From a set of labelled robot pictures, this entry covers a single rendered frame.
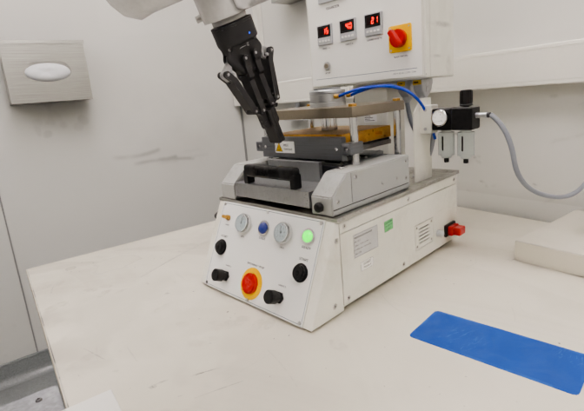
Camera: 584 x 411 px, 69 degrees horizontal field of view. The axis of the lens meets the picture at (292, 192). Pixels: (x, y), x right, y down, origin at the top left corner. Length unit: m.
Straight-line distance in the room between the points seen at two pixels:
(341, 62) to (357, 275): 0.54
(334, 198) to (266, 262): 0.19
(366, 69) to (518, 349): 0.65
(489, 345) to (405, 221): 0.30
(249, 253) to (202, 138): 1.54
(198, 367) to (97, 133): 1.63
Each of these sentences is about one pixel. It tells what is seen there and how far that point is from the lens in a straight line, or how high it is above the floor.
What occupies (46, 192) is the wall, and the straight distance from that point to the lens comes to 2.18.
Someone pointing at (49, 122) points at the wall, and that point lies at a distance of 2.16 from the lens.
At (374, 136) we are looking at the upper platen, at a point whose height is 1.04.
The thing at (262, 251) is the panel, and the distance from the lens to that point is 0.84.
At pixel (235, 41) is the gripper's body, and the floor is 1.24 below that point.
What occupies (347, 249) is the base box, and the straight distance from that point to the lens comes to 0.76.
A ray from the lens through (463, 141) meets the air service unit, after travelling 0.93.
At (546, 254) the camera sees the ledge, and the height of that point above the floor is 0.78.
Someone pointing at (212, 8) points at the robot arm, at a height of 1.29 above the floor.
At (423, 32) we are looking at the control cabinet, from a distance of 0.97.
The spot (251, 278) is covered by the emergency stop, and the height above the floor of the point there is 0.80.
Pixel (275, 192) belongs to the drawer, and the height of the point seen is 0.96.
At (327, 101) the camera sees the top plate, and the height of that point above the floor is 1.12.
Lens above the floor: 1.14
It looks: 13 degrees down
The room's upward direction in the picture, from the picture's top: 5 degrees counter-clockwise
